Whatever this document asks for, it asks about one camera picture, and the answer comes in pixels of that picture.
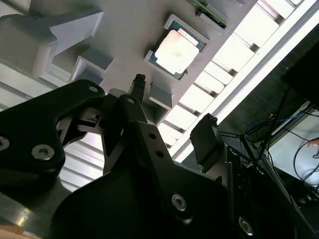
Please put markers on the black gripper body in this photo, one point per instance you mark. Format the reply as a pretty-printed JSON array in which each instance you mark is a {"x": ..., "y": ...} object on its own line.
[{"x": 112, "y": 204}]

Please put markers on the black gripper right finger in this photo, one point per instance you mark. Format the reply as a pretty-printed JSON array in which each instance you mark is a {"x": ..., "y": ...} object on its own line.
[{"x": 205, "y": 142}]

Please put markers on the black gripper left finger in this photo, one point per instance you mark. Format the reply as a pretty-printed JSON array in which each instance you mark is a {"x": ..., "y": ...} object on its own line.
[{"x": 30, "y": 129}]

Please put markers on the silver CPU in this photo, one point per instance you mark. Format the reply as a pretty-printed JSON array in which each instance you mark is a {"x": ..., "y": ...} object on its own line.
[{"x": 174, "y": 49}]

